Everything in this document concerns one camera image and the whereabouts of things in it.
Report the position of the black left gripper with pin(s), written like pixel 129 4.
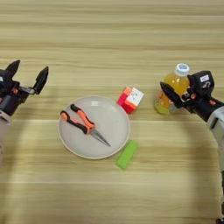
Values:
pixel 11 100

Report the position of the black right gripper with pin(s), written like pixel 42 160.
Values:
pixel 201 105

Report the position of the orange juice bottle white cap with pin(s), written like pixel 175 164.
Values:
pixel 172 87

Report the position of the multicolour puzzle cube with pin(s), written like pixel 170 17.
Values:
pixel 131 99

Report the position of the orange black needle-nose pliers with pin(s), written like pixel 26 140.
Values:
pixel 83 122

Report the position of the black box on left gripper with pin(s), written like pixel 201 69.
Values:
pixel 5 81

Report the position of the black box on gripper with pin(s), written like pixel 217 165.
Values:
pixel 201 83
pixel 5 81

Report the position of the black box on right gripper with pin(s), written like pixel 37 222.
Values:
pixel 201 83

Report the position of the green rectangular block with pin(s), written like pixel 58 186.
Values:
pixel 127 155

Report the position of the round beige plate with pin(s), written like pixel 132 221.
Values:
pixel 96 128

